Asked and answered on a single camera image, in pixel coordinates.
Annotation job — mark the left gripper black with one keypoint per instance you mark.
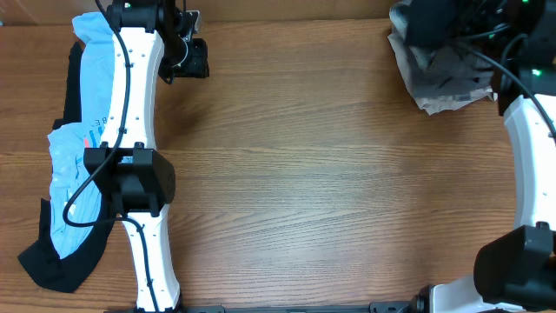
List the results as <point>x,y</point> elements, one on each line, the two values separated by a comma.
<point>199,66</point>

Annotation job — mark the black t-shirt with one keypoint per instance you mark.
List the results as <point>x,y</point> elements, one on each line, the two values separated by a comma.
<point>432,23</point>

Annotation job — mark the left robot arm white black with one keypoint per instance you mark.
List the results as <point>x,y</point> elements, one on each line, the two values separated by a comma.
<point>153,40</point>

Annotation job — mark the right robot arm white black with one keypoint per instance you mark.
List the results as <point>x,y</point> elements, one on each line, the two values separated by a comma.
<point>515,272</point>

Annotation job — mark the light blue t-shirt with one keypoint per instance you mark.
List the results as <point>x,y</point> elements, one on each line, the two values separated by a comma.
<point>67,144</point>

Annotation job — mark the black garment under blue shirt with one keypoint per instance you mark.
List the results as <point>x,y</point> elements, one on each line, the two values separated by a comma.
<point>45,267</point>

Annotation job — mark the gray folded garment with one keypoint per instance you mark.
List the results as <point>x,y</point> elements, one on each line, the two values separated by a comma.
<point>428,73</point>

